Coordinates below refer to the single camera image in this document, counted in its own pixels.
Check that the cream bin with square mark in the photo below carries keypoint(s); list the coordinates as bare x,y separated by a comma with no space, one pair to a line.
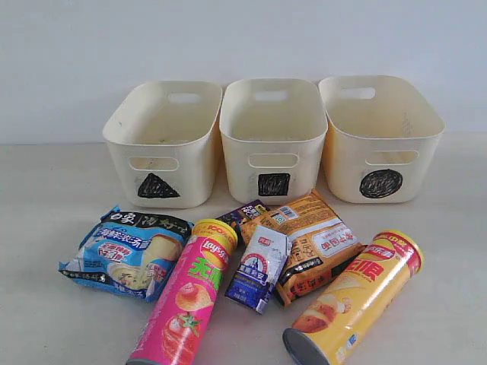
273,132

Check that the blue instant noodle packet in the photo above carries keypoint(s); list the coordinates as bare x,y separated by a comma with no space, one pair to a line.
129,253

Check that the yellow Lays chips can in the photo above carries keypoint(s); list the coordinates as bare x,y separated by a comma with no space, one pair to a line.
335,323

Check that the small dark purple packet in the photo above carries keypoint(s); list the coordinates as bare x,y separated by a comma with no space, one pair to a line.
243,214

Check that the pink Lays chips can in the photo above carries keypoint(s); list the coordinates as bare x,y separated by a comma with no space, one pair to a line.
177,324

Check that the cream bin with triangle mark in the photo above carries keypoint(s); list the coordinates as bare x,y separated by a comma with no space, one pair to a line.
165,144

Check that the orange instant noodle packet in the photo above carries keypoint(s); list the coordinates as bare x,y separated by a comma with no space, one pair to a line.
322,244

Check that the cream bin with circle mark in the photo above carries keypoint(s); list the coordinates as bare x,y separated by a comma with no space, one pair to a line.
381,139

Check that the white blue milk carton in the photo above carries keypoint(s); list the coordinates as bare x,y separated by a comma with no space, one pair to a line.
259,269

